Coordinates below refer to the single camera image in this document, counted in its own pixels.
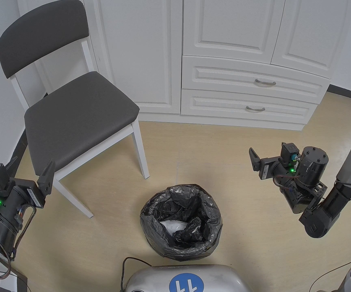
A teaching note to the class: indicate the white wardrobe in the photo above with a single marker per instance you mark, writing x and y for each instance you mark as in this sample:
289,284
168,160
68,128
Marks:
230,17

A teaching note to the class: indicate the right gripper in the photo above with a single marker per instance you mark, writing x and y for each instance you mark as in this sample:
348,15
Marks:
269,167

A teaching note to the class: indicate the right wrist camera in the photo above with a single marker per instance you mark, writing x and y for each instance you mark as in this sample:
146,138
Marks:
288,151

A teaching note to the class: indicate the black plastic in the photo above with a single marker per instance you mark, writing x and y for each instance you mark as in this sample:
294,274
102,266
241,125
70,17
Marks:
190,228

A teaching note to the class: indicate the white paper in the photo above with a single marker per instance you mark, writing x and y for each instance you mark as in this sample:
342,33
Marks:
170,226

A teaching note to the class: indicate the grey padded white chair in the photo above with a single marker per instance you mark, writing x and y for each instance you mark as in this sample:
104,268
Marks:
78,111

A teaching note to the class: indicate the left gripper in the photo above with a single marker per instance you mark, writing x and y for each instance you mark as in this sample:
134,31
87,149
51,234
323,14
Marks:
17,202

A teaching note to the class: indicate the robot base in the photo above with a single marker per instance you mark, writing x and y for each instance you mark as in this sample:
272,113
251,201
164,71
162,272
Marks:
151,280

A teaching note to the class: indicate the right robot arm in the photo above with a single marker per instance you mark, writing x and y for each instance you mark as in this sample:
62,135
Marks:
312,166

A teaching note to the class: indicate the black plastic bag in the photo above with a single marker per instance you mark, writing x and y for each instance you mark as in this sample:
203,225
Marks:
154,211

